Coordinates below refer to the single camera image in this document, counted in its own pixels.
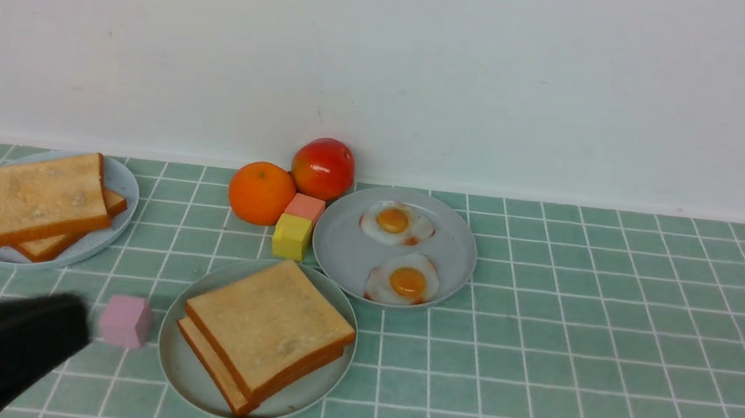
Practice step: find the toast slice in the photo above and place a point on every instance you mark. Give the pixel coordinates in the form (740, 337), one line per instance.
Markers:
(40, 200)
(267, 324)
(223, 379)

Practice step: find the fried egg rear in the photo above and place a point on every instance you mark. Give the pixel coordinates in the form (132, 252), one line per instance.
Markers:
(394, 223)

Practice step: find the fried egg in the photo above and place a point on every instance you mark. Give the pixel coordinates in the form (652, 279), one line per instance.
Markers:
(405, 280)
(394, 223)

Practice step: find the grey plate with eggs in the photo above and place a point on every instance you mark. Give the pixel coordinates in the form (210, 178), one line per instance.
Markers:
(347, 256)

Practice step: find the red apple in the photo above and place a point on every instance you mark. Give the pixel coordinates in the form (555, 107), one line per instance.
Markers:
(323, 169)

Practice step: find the salmon foam cube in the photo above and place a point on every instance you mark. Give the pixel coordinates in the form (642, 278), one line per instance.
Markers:
(306, 207)

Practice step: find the fried egg front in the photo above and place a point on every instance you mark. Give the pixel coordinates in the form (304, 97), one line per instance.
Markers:
(405, 280)

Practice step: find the yellow foam cube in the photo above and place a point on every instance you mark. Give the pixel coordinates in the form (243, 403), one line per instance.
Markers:
(291, 237)

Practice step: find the orange fruit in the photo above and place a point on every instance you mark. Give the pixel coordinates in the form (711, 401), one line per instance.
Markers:
(260, 192)

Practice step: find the pale green empty plate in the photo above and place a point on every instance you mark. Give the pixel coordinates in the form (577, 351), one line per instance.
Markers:
(188, 376)

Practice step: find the blue-grey bread plate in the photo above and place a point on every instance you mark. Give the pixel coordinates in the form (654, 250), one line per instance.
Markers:
(121, 180)

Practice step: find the pink foam cube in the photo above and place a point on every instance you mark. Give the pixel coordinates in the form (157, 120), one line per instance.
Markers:
(126, 321)

